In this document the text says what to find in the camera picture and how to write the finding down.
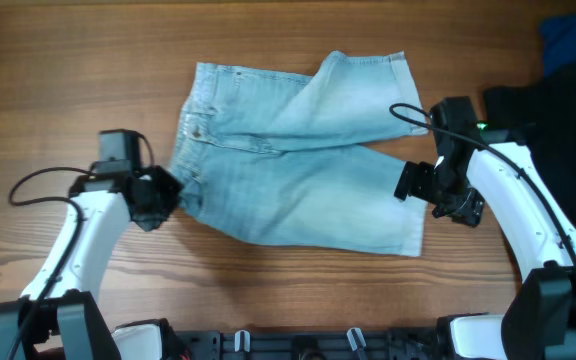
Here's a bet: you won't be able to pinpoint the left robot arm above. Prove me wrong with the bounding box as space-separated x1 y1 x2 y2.
0 129 190 359

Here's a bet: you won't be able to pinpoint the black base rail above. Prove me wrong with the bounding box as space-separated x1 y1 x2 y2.
177 328 446 360

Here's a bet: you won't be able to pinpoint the left black cable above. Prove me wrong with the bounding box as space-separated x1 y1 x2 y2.
5 166 99 360

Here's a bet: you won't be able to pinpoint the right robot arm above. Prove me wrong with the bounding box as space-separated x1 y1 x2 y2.
389 97 576 359

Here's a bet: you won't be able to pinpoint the light blue denim shorts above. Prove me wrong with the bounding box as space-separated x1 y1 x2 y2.
170 51 426 257

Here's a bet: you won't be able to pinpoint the black garment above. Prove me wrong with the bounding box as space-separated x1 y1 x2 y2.
483 63 576 228

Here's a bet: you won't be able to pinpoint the right black cable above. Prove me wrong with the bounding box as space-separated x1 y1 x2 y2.
388 102 576 360

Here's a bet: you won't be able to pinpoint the black cable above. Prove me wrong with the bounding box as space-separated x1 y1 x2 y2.
5 166 99 360
388 102 576 360

